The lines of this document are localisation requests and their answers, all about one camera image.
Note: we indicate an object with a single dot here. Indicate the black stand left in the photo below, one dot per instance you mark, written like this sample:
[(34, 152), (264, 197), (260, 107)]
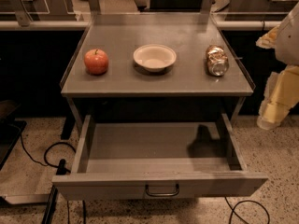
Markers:
[(53, 195)]

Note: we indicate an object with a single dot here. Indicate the dark object far left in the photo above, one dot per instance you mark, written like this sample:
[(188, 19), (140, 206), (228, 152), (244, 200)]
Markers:
[(10, 129)]

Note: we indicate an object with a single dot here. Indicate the white gripper with vents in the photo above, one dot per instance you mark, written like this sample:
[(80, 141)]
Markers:
[(289, 44)]

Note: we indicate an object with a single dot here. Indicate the crushed metal can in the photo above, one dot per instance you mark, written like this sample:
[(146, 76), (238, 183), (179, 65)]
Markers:
[(216, 61)]

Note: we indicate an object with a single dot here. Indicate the red apple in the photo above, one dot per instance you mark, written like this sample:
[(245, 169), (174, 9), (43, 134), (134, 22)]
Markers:
[(96, 62)]

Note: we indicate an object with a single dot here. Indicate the grey drawer cabinet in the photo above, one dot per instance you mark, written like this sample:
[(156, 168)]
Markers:
[(119, 35)]

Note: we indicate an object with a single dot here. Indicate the white bowl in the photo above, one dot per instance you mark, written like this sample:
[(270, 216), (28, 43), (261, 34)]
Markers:
[(154, 57)]

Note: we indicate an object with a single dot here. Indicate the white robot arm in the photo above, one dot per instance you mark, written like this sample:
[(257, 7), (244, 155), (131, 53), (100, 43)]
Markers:
[(284, 39)]

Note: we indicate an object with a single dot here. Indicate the grey top drawer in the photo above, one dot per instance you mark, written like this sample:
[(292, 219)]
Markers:
[(158, 161)]

